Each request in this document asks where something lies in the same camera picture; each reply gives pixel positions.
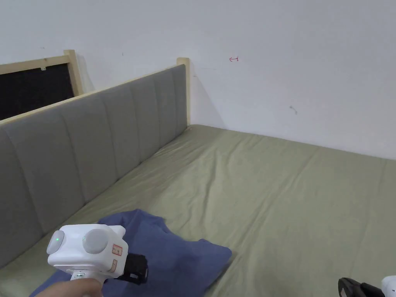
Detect wooden framed black panel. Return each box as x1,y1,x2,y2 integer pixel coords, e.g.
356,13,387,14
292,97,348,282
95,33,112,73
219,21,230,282
0,49,85,121

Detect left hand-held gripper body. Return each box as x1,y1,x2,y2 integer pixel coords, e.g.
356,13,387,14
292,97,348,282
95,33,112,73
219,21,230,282
46,224,149,285

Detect dark blue shirt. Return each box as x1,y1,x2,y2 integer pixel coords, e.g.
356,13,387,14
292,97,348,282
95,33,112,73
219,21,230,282
29,208,233,297

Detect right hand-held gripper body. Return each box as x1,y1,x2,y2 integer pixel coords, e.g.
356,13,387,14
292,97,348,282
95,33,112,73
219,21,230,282
381,275,396,295

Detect person's left hand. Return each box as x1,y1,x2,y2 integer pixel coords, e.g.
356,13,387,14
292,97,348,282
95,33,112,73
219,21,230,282
33,277,103,297

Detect bed with pale green sheet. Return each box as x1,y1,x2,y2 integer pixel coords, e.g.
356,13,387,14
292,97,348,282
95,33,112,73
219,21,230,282
0,124,396,297

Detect grey padded headboard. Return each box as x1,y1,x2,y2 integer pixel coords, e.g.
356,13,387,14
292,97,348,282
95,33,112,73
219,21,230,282
0,57,191,270

